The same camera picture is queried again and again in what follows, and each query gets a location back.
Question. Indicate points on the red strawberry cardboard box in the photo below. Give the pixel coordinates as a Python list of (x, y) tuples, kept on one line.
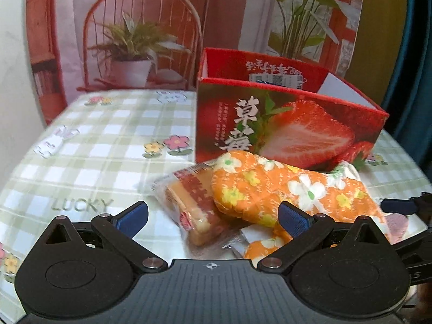
[(281, 109)]

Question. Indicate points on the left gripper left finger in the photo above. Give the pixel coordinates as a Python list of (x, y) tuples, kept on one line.
[(117, 232)]

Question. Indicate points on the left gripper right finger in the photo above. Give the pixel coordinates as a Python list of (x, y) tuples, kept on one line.
[(307, 232)]

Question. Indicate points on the orange floral oven mitt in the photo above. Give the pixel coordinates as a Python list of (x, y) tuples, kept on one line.
[(250, 187)]

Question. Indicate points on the green plaid tablecloth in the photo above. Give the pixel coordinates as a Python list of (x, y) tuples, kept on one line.
[(113, 146)]

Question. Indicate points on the packaged cake snack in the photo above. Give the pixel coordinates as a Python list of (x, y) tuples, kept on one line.
[(187, 198)]

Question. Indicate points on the pink room scene backdrop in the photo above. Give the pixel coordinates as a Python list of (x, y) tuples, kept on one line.
[(92, 45)]

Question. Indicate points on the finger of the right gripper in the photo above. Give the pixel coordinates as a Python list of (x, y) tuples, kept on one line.
[(420, 206)]

